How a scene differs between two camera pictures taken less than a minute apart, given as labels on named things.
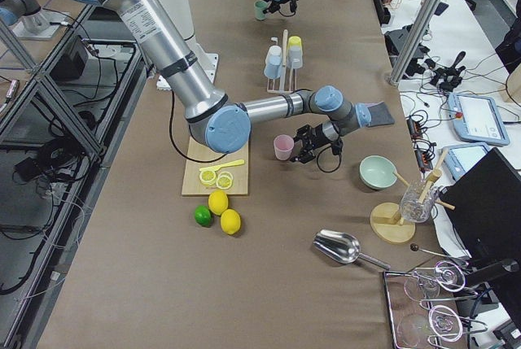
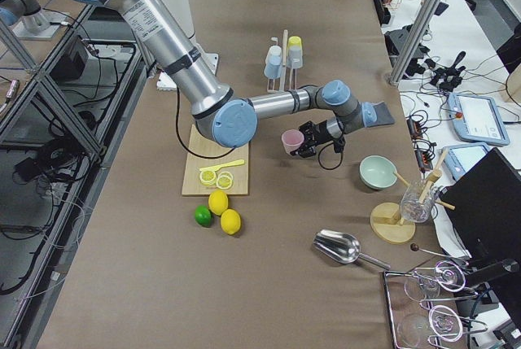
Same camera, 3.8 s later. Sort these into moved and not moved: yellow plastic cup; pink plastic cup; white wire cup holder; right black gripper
Moved: pink plastic cup
Not moved: white wire cup holder; yellow plastic cup; right black gripper
